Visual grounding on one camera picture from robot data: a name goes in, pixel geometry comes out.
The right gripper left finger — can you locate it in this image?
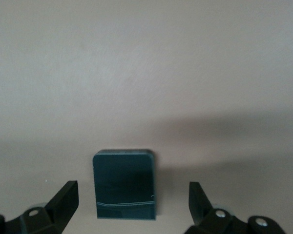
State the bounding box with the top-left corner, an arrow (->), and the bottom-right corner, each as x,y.
3,180 -> 79,234

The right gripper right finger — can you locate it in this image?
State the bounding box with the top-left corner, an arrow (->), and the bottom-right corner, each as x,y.
189,181 -> 250,234

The small black square box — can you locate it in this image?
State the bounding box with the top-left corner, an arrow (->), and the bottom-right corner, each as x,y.
92,149 -> 157,220

